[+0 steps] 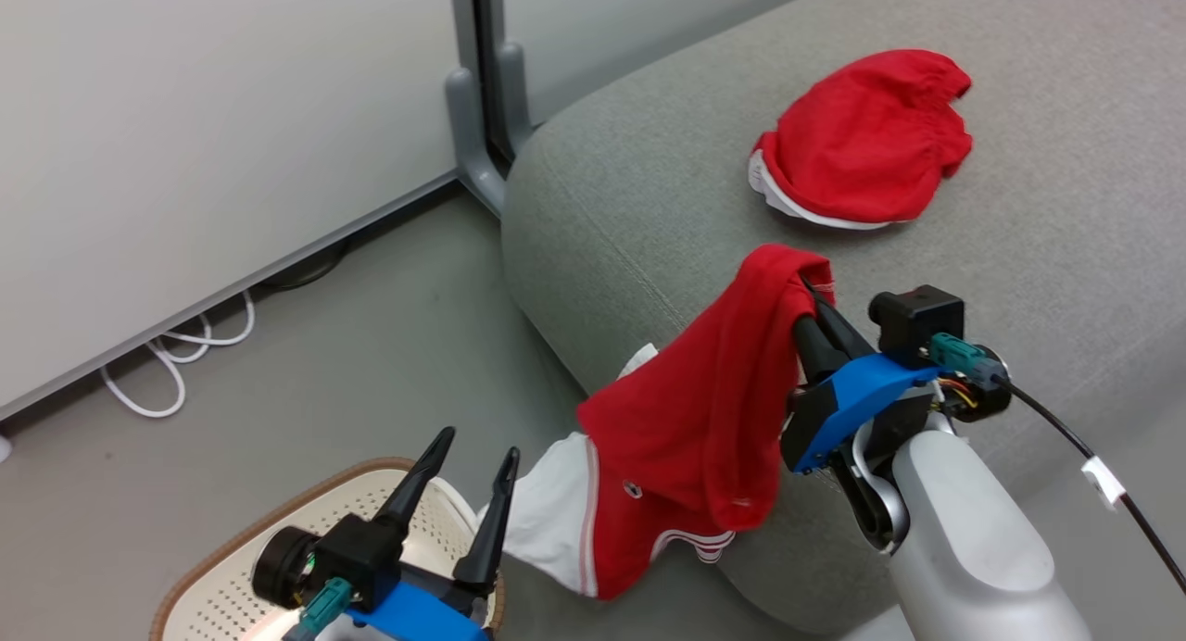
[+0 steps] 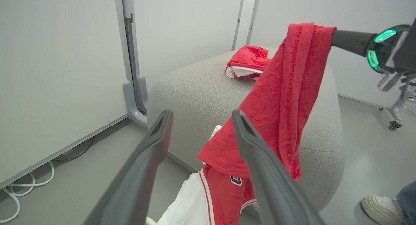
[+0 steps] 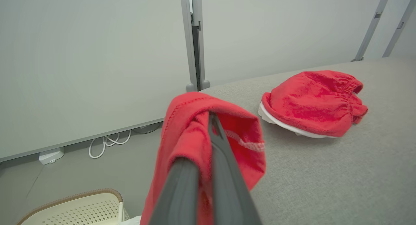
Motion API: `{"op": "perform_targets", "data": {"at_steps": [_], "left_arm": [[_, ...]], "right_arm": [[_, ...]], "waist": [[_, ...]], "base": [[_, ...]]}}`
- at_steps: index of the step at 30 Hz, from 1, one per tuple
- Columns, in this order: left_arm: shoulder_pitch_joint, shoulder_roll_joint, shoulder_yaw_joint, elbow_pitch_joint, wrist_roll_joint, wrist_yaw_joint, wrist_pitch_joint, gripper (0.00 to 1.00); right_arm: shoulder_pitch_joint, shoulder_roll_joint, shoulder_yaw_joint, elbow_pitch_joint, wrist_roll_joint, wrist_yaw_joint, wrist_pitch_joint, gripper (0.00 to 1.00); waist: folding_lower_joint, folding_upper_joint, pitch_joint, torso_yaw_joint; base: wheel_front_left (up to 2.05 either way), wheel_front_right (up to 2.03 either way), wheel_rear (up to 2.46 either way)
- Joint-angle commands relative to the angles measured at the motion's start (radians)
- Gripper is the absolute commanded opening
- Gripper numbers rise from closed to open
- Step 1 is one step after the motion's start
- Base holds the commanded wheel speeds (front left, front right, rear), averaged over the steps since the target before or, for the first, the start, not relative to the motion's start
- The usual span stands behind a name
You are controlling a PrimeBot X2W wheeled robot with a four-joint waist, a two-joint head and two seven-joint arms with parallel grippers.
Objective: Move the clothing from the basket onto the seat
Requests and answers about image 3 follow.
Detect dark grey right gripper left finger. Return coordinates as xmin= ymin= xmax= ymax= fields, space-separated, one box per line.
xmin=149 ymin=158 xmax=200 ymax=225

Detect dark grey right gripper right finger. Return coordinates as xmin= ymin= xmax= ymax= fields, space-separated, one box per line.
xmin=208 ymin=112 xmax=262 ymax=225

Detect red shirt with mesh trim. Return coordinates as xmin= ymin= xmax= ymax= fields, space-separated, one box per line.
xmin=140 ymin=91 xmax=267 ymax=225

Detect red shorts with white trim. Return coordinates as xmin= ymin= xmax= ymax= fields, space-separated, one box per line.
xmin=258 ymin=70 xmax=369 ymax=139

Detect white garment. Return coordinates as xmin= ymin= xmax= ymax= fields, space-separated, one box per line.
xmin=120 ymin=215 xmax=142 ymax=225

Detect cream perforated laundry basket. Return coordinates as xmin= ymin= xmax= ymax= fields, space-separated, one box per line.
xmin=16 ymin=188 xmax=129 ymax=225

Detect white power strip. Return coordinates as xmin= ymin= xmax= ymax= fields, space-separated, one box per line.
xmin=39 ymin=148 xmax=65 ymax=165

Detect narrow white partition panel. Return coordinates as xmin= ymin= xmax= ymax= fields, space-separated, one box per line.
xmin=191 ymin=0 xmax=392 ymax=88

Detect wide white partition panel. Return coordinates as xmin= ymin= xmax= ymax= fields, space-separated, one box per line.
xmin=0 ymin=0 xmax=198 ymax=163

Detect grey metal strut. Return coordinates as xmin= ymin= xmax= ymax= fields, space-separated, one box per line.
xmin=382 ymin=0 xmax=416 ymax=58
xmin=352 ymin=0 xmax=393 ymax=62

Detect thin black cable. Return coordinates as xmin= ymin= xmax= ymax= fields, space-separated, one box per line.
xmin=132 ymin=122 xmax=162 ymax=135

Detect looped white cable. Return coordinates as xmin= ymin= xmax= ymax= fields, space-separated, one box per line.
xmin=88 ymin=130 xmax=132 ymax=159

